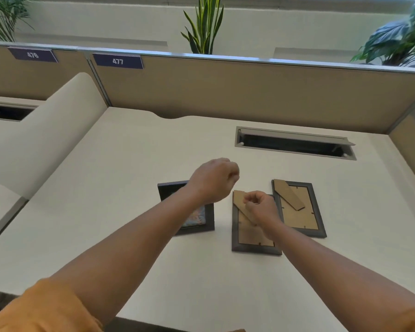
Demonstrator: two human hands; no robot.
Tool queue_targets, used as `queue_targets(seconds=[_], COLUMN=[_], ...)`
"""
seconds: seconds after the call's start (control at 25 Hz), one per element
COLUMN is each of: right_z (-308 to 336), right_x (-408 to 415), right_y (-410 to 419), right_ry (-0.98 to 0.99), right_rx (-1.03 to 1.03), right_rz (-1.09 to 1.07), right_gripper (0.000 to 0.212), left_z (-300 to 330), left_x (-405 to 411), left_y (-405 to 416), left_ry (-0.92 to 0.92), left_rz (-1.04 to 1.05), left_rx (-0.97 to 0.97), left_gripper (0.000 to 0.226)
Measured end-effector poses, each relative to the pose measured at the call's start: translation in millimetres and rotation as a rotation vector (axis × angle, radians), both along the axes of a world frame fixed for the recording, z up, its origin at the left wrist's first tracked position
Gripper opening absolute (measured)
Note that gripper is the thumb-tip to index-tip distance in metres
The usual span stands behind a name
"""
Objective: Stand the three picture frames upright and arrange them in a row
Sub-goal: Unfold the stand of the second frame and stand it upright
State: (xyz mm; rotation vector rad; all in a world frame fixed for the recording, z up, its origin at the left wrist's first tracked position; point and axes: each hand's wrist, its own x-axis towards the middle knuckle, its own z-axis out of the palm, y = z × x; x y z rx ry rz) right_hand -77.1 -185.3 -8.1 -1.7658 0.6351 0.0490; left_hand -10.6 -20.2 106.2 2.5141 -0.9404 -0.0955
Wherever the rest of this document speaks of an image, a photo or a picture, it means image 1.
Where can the white table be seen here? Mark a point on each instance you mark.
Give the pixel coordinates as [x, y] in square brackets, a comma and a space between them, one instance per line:
[124, 162]

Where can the beige desk partition panel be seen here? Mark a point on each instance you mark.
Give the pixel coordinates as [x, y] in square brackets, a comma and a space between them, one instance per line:
[245, 89]

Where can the snake plant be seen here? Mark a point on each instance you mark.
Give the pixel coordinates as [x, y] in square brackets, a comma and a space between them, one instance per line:
[204, 27]

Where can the person's left hand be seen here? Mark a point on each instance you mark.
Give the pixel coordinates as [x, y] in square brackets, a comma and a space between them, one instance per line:
[212, 179]

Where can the person's right forearm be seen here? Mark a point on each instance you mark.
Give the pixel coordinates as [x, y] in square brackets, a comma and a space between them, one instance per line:
[332, 280]

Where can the dark picture frame donut print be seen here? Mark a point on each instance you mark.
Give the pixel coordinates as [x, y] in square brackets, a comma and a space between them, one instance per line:
[301, 214]

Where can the beige neighbouring partition panel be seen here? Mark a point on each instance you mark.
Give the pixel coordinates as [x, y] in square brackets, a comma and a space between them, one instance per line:
[38, 79]

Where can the brown picture frame cream card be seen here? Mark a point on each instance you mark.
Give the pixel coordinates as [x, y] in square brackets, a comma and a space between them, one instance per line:
[252, 238]

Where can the person's right hand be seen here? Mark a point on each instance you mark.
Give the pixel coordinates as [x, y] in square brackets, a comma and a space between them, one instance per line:
[264, 210]

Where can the black picture frame colourful balloons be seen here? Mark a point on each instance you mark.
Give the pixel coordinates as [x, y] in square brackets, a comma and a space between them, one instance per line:
[197, 217]

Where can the blue desk label plate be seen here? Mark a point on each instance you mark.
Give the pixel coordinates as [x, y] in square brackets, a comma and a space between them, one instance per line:
[33, 54]
[117, 61]

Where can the orange left sleeve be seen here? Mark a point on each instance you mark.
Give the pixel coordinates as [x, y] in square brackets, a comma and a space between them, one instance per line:
[45, 307]

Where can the broad leaf plant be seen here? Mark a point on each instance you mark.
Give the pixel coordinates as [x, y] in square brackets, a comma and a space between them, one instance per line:
[397, 41]

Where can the cream curved desk divider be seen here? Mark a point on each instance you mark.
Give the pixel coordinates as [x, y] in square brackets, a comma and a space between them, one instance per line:
[45, 134]

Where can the person's left forearm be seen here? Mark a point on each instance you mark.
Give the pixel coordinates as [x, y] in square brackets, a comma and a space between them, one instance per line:
[131, 248]

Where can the palm plant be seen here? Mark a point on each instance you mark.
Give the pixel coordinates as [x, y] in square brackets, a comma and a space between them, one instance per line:
[3, 20]

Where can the beige glass side partition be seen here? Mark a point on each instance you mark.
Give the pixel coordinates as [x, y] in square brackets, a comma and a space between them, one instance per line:
[411, 148]

